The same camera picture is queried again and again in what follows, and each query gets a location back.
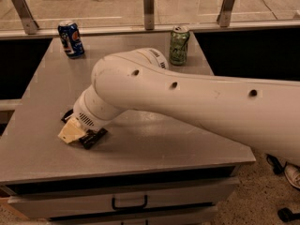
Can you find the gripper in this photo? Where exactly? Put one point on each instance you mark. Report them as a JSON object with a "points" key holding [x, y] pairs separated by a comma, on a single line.
{"points": [[82, 115]]}

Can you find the black rxbar chocolate wrapper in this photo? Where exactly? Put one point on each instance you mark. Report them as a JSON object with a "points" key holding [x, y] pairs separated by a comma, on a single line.
{"points": [[91, 137]]}

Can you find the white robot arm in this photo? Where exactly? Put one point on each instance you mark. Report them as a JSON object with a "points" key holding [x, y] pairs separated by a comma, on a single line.
{"points": [[263, 114]]}

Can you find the blue pepsi can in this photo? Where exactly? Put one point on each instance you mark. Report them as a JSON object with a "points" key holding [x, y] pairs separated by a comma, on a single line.
{"points": [[70, 38]]}

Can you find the green soda can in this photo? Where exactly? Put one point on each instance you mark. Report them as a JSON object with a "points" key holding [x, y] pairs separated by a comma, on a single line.
{"points": [[178, 52]]}

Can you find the upper grey drawer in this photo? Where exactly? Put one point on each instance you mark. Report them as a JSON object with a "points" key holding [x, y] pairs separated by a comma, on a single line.
{"points": [[98, 201]]}

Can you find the grey drawer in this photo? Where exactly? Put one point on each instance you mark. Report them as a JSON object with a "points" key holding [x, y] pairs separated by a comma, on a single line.
{"points": [[98, 201], [175, 216]]}

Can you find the lower grey drawer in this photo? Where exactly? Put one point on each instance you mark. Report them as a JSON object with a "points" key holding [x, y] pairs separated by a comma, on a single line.
{"points": [[175, 216]]}

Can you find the black stand leg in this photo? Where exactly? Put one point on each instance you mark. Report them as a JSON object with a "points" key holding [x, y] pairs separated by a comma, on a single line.
{"points": [[274, 162]]}

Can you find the white sneaker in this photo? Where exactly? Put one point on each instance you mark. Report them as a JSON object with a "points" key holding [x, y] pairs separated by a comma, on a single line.
{"points": [[292, 174]]}

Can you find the black caster wheel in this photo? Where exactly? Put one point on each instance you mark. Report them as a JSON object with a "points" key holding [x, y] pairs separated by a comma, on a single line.
{"points": [[287, 215]]}

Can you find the black drawer handle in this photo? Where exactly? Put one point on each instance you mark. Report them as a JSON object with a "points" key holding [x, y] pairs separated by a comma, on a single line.
{"points": [[129, 202]]}

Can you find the left metal railing bracket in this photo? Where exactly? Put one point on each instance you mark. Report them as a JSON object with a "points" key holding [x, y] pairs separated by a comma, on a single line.
{"points": [[30, 26]]}

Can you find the metal railing bracket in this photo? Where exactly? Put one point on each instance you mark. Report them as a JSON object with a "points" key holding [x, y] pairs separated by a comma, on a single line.
{"points": [[148, 14], [30, 26], [225, 14]]}

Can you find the middle metal railing bracket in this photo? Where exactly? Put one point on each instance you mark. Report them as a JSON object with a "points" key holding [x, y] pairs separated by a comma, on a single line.
{"points": [[148, 14]]}

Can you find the right metal railing bracket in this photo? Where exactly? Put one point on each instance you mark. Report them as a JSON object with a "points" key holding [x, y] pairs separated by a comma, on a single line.
{"points": [[225, 14]]}

